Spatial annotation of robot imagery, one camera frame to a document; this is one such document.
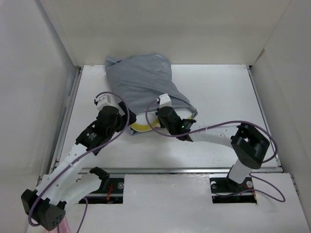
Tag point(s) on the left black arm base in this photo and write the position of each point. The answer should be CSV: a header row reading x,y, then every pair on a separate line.
x,y
110,190

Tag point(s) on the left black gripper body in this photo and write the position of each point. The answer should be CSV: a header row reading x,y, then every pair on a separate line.
x,y
121,121

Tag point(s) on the cream yellow pillow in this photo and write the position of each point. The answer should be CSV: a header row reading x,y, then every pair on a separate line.
x,y
141,125

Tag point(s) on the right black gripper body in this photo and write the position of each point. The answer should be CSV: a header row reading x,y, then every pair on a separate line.
x,y
171,130

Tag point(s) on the grey pillowcase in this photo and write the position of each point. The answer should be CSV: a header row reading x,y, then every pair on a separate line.
x,y
140,79

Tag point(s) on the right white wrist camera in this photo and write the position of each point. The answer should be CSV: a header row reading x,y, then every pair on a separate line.
x,y
164,100

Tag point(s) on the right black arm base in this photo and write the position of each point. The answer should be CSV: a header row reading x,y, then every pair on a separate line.
x,y
225,191

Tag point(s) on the pink cloth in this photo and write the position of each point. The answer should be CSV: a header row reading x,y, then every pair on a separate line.
x,y
63,227

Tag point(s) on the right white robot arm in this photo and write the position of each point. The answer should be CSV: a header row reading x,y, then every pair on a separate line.
x,y
249,144

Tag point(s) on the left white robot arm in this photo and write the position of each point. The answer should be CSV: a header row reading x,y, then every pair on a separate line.
x,y
47,204

